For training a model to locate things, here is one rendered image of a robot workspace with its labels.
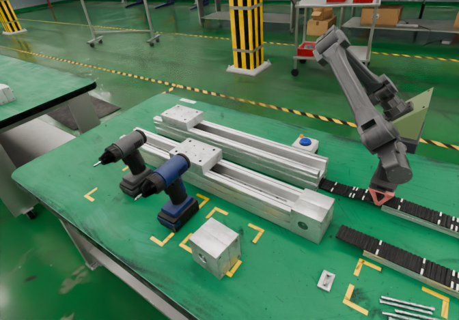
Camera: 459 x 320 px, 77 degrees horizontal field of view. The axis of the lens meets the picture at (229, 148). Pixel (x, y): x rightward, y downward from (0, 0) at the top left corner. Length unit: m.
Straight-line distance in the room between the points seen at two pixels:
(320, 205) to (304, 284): 0.21
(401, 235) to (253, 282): 0.44
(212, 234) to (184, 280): 0.14
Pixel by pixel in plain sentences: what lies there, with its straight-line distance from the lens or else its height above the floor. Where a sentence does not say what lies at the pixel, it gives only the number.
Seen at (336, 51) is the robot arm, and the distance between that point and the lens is 1.03.
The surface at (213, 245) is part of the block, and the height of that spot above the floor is 0.87.
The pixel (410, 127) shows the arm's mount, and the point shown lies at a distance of 1.38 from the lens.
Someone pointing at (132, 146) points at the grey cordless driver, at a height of 0.97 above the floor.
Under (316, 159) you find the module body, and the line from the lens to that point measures 1.05.
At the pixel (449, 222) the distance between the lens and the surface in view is 1.02.
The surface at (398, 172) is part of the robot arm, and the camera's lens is 0.84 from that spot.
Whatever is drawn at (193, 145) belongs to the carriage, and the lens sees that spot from 1.07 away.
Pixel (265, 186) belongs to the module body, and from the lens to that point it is 0.96.
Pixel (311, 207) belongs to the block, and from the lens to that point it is 0.86.
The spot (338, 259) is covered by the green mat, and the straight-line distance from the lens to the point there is 0.88.
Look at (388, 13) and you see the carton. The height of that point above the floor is 0.39.
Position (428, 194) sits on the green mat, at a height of 0.78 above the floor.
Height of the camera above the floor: 1.49
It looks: 35 degrees down
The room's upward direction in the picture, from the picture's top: 6 degrees counter-clockwise
